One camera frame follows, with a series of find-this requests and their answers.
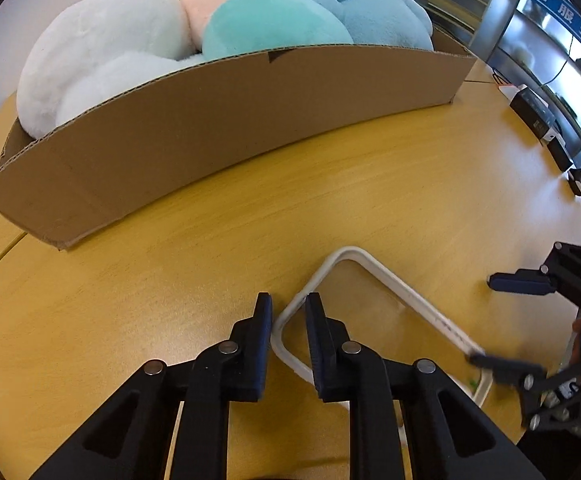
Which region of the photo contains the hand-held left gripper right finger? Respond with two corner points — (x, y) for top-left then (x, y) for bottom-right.
(304, 291), (546, 480)

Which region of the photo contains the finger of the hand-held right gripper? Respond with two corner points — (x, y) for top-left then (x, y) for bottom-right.
(465, 352), (581, 431)
(485, 242), (581, 311)

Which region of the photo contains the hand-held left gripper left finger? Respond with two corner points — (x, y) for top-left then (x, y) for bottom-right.
(29, 291), (275, 480)

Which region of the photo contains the white tube frame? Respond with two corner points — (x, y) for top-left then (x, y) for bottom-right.
(270, 246), (493, 441)

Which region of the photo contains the brown cardboard box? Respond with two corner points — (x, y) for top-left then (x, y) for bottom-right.
(0, 27), (478, 251)

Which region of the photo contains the light blue plush toy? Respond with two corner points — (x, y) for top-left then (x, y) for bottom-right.
(284, 0), (435, 52)

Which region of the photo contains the teal plush toy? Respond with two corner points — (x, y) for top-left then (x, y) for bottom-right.
(202, 0), (355, 61)

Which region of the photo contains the white panda plush toy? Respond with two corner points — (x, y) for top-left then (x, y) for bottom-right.
(16, 0), (206, 140)

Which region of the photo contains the peach plush toy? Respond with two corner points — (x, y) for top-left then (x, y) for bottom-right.
(179, 0), (284, 53)

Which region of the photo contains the wooden desktop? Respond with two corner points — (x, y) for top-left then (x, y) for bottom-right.
(0, 60), (581, 480)

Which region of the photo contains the small black device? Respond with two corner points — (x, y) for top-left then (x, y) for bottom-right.
(547, 137), (576, 173)

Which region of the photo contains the black box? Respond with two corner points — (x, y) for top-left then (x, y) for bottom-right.
(509, 87), (563, 142)

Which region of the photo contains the blue window banner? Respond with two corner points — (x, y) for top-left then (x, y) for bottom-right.
(470, 0), (581, 78)

